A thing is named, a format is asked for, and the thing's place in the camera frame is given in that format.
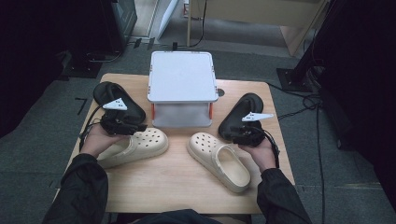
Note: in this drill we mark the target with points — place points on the white leaning board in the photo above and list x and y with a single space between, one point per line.
168 17

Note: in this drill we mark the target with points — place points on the dark cabinet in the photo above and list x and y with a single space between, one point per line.
123 21

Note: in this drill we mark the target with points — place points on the white shoe rack orange posts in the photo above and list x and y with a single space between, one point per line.
182 76

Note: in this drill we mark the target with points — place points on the light wooden cabinet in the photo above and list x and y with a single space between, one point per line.
249 12

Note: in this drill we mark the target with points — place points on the person's left hand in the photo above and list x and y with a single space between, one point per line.
98 140

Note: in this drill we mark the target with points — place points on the person's dark clothing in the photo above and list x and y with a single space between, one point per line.
177 217

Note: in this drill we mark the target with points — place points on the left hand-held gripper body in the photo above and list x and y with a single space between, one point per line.
115 124

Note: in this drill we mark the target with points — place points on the cream perforated clog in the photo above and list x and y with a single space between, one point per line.
218 161
146 144

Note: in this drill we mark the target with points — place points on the person's right hand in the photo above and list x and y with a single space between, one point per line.
264 155

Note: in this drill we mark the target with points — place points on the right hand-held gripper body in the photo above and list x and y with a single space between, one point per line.
249 135

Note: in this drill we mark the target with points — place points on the black stand base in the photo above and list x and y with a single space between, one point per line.
82 67
294 79

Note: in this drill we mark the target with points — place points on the black round table grommet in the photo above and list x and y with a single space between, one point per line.
220 92

